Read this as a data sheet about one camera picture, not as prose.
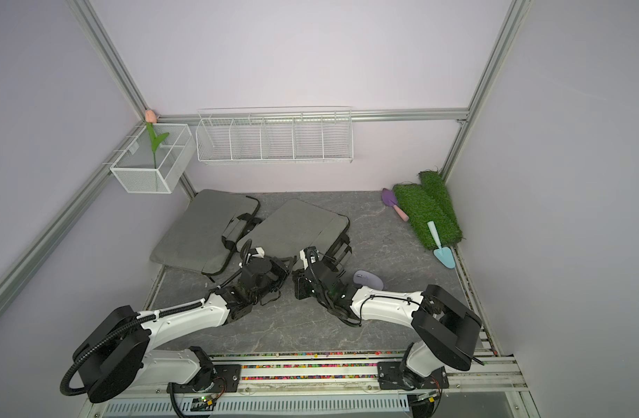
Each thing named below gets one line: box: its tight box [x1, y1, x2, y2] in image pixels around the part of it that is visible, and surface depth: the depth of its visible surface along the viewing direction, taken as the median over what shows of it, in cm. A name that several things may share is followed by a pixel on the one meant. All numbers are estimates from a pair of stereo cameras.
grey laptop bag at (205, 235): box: [149, 188, 263, 276], surface depth 104 cm
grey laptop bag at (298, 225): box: [235, 199, 350, 263], surface depth 100 cm
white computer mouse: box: [352, 269, 384, 291], surface depth 93 cm
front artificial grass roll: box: [392, 182, 464, 250], surface depth 110 cm
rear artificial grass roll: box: [418, 169, 458, 221], surface depth 118 cm
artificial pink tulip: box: [144, 109, 170, 169], surface depth 92 cm
